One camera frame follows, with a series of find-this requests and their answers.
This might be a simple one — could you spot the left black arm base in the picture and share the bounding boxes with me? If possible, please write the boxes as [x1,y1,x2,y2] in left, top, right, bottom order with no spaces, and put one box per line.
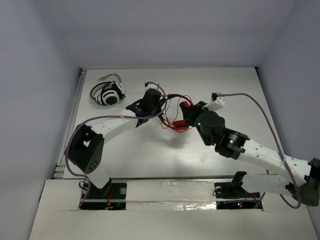
[78,181,127,211]

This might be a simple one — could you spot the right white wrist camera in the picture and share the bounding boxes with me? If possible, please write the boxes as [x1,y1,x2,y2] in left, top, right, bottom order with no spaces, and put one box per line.
[202,92,225,112]

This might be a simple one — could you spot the white foil covered panel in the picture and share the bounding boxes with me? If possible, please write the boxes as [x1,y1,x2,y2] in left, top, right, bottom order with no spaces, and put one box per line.
[125,180,217,211]

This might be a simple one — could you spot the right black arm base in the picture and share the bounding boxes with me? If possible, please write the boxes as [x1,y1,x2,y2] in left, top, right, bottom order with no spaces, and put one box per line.
[212,171,263,210]

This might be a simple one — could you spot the white black headphones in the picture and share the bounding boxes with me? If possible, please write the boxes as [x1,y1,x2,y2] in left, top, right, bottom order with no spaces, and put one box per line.
[90,81,127,106]

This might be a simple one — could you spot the metal rail at left edge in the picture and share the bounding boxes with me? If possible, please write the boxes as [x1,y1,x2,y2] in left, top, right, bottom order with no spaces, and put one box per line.
[51,67,87,180]

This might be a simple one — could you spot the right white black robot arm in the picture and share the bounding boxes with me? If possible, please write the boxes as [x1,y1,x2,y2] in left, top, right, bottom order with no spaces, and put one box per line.
[179,101,320,207]

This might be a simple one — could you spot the red black headphones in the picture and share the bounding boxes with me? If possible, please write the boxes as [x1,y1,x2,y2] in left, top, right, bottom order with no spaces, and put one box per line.
[159,93,194,133]

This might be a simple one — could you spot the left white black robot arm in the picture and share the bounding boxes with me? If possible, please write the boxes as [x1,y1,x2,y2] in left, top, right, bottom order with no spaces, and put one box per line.
[64,88,167,197]

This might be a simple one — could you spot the red headphone cable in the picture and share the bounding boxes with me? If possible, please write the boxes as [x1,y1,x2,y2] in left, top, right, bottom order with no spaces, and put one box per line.
[159,93,198,133]

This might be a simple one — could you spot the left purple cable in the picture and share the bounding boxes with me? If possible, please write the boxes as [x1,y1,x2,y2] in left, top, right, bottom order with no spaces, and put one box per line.
[65,81,168,208]

